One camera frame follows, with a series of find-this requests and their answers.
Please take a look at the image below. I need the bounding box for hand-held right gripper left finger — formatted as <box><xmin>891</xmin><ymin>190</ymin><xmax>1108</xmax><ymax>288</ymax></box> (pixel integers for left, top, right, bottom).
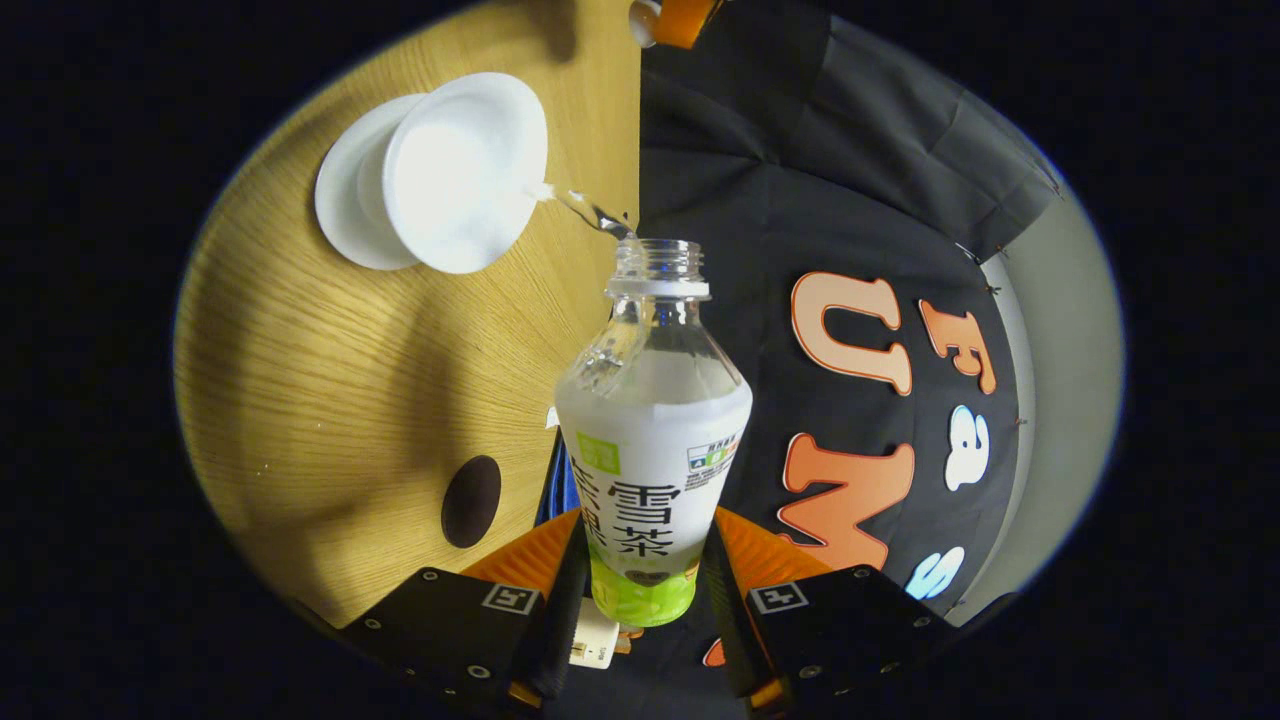
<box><xmin>335</xmin><ymin>508</ymin><xmax>593</xmax><ymax>716</ymax></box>

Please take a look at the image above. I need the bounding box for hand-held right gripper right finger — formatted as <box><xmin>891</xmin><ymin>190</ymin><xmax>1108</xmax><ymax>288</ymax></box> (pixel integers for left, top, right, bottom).
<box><xmin>700</xmin><ymin>505</ymin><xmax>963</xmax><ymax>716</ymax></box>

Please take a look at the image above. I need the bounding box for dark round coaster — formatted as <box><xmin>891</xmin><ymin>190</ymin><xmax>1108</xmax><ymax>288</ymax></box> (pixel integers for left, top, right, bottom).
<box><xmin>441</xmin><ymin>455</ymin><xmax>503</xmax><ymax>549</ymax></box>

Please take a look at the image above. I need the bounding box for clear water bottle white label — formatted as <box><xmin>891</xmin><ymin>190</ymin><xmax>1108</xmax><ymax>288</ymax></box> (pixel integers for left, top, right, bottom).
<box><xmin>555</xmin><ymin>238</ymin><xmax>753</xmax><ymax>628</ymax></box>

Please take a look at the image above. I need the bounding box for white teacup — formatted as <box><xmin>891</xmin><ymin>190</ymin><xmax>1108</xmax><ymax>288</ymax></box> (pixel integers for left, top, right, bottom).
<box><xmin>382</xmin><ymin>72</ymin><xmax>549</xmax><ymax>275</ymax></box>

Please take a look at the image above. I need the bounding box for white toaster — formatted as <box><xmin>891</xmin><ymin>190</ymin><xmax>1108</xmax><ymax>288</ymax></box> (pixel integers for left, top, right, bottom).
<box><xmin>568</xmin><ymin>595</ymin><xmax>641</xmax><ymax>671</ymax></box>

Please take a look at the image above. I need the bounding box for blue folded towel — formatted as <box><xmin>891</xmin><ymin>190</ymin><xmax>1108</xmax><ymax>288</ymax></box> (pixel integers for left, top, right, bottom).
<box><xmin>535</xmin><ymin>430</ymin><xmax>577</xmax><ymax>527</ymax></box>

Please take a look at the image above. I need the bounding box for black backdrop cloth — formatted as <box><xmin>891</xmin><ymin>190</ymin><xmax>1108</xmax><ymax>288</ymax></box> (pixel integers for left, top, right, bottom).
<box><xmin>638</xmin><ymin>0</ymin><xmax>1063</xmax><ymax>720</ymax></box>

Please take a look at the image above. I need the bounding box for white saucer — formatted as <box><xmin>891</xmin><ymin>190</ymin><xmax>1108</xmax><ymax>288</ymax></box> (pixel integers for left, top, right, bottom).
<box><xmin>314</xmin><ymin>93</ymin><xmax>426</xmax><ymax>271</ymax></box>

